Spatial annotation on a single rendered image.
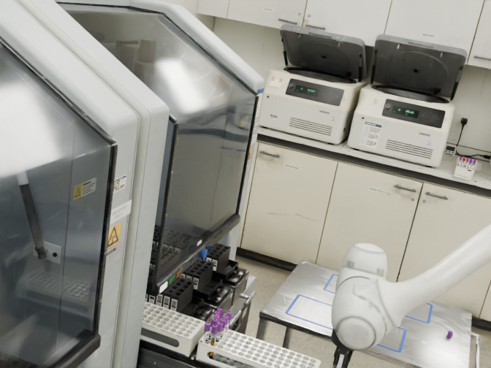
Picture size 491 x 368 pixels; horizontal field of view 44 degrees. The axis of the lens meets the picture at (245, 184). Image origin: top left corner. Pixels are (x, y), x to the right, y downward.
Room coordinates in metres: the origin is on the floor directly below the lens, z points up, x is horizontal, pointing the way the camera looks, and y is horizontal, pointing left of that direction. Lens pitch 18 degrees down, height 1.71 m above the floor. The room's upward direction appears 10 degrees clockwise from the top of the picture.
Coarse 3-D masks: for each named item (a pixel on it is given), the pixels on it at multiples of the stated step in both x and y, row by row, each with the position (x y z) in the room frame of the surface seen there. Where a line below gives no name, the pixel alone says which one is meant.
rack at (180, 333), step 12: (144, 312) 1.41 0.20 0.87; (156, 312) 1.43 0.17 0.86; (168, 312) 1.44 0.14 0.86; (144, 324) 1.35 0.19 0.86; (156, 324) 1.36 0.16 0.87; (168, 324) 1.37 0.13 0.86; (180, 324) 1.39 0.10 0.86; (192, 324) 1.39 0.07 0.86; (204, 324) 1.40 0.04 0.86; (144, 336) 1.35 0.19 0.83; (156, 336) 1.39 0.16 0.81; (168, 336) 1.33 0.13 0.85; (180, 336) 1.32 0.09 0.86; (192, 336) 1.33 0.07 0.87; (168, 348) 1.33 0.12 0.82; (180, 348) 1.32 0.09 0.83; (192, 348) 1.34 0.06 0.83
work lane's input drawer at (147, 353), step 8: (144, 344) 1.34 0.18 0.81; (152, 344) 1.34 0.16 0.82; (144, 352) 1.33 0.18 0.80; (152, 352) 1.32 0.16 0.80; (160, 352) 1.33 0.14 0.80; (168, 352) 1.32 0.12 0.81; (192, 352) 1.34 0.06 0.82; (144, 360) 1.33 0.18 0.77; (152, 360) 1.32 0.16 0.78; (160, 360) 1.32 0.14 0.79; (168, 360) 1.31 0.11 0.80; (176, 360) 1.31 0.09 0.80; (184, 360) 1.31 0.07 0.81; (192, 360) 1.31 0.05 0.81
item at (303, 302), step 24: (312, 264) 2.00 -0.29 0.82; (288, 288) 1.77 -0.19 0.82; (312, 288) 1.80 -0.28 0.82; (264, 312) 1.60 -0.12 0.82; (288, 312) 1.62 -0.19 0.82; (312, 312) 1.65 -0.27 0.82; (432, 312) 1.79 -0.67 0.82; (456, 312) 1.82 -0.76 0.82; (264, 336) 1.60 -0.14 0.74; (288, 336) 1.99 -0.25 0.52; (408, 336) 1.60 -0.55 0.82; (432, 336) 1.63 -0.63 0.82; (456, 336) 1.66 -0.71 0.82; (384, 360) 1.48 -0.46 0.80; (408, 360) 1.47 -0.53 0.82; (432, 360) 1.49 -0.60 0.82; (456, 360) 1.52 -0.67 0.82
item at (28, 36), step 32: (0, 0) 1.22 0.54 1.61; (0, 32) 1.16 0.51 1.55; (32, 32) 1.19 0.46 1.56; (32, 64) 1.14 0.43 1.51; (64, 64) 1.16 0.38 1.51; (96, 96) 1.14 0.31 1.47; (128, 128) 1.14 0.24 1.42; (128, 160) 1.16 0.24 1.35; (128, 192) 1.17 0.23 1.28; (96, 352) 1.11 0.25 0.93
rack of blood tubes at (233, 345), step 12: (228, 336) 1.37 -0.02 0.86; (240, 336) 1.37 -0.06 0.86; (204, 348) 1.31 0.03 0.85; (216, 348) 1.30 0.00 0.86; (228, 348) 1.31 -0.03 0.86; (240, 348) 1.32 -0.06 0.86; (252, 348) 1.33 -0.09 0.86; (264, 348) 1.34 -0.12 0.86; (276, 348) 1.35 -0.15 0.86; (204, 360) 1.31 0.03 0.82; (216, 360) 1.33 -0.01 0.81; (228, 360) 1.31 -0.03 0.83; (240, 360) 1.28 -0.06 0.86; (252, 360) 1.27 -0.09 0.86; (264, 360) 1.28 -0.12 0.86; (276, 360) 1.29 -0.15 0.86; (288, 360) 1.31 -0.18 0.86; (300, 360) 1.31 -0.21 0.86; (312, 360) 1.33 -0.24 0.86
